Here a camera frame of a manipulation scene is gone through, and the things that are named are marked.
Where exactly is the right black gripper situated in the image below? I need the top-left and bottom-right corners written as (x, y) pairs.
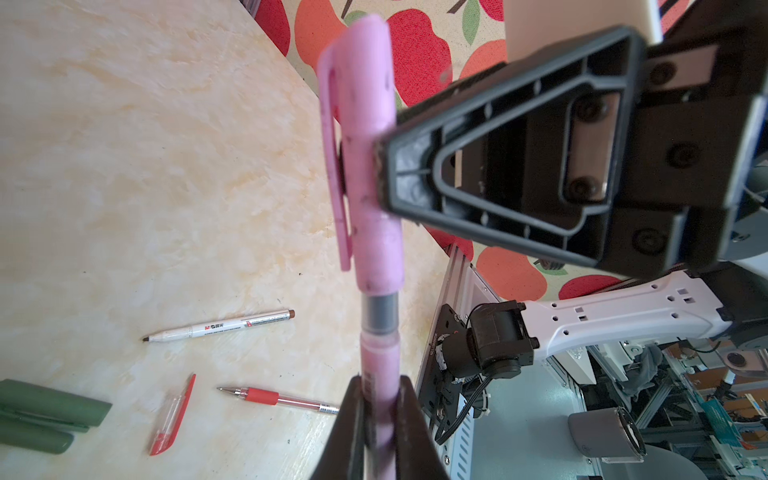
top-left (376, 1), bottom-right (767, 278)

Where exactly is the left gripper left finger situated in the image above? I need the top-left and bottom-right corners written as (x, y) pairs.
top-left (310, 376), bottom-right (365, 480)

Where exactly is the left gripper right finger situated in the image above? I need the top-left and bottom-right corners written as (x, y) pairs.
top-left (394, 375), bottom-right (449, 480)

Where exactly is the red pen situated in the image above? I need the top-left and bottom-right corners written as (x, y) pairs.
top-left (217, 387), bottom-right (339, 415)

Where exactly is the red clear pen cap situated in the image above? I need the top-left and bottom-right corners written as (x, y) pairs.
top-left (149, 373), bottom-right (197, 456)

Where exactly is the pink pen cap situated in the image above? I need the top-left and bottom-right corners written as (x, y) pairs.
top-left (316, 15), bottom-right (405, 296)

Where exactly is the pink pen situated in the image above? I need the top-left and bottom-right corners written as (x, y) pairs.
top-left (360, 293), bottom-right (400, 479)

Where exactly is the green pen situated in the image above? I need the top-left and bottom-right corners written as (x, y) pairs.
top-left (0, 417), bottom-right (74, 455)

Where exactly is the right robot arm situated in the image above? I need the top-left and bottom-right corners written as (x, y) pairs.
top-left (378, 1), bottom-right (767, 378)

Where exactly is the white pen brown end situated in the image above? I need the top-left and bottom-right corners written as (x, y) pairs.
top-left (142, 309), bottom-right (296, 343)

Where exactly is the green pen cap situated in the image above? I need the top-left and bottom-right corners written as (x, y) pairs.
top-left (1, 379), bottom-right (112, 433)

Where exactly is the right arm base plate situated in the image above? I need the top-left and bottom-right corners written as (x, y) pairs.
top-left (418, 304), bottom-right (480, 445)

